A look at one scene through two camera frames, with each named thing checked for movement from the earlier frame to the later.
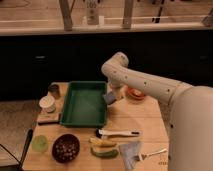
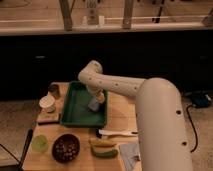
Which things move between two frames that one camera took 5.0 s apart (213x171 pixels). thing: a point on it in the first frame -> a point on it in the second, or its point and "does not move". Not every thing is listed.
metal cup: x=54 y=89 does not move
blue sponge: x=109 y=97 -> x=93 y=104
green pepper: x=106 y=154 does not move
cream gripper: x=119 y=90 -> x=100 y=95
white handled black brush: x=100 y=133 does not move
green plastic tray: x=84 y=105 does not move
